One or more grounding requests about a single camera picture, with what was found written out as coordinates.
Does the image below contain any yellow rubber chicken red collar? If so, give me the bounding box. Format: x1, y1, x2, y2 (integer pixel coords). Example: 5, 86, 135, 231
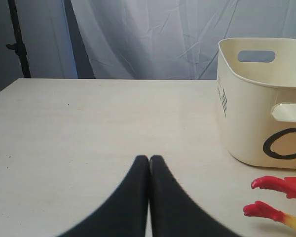
243, 166, 296, 237

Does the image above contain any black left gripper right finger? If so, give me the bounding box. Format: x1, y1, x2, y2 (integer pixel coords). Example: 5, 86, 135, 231
149, 155, 238, 237

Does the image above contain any cream bin marked O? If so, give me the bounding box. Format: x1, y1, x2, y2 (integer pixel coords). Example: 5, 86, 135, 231
217, 38, 296, 169

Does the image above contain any black light stand pole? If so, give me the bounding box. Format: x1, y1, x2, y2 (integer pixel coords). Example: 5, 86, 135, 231
5, 0, 31, 78

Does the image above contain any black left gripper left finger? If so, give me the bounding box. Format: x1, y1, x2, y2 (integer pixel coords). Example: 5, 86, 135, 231
60, 155, 148, 237

